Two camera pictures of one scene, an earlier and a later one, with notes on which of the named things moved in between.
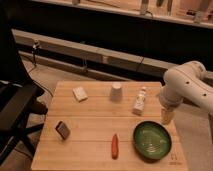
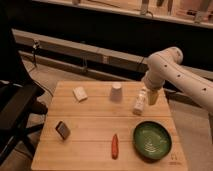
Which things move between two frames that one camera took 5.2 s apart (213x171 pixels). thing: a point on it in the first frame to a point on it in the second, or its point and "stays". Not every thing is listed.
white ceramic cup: [116, 93] stays
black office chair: [19, 93] stays
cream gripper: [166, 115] to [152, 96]
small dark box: [63, 130] stays
